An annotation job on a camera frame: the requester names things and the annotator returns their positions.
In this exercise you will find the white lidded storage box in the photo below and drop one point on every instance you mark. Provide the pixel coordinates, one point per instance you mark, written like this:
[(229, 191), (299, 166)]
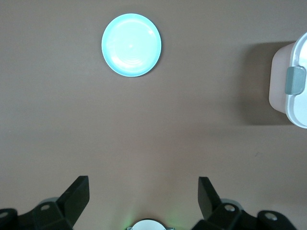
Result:
[(297, 112)]

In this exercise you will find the light blue round plate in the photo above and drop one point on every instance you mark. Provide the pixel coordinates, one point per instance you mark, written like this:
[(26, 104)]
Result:
[(131, 45)]

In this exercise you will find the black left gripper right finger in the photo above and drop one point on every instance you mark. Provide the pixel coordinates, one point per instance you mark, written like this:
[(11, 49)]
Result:
[(208, 203)]

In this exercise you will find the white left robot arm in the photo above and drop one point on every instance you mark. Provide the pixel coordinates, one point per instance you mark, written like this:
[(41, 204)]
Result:
[(148, 225)]

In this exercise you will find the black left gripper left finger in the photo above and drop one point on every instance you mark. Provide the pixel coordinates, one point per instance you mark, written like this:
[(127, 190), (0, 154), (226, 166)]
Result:
[(72, 203)]

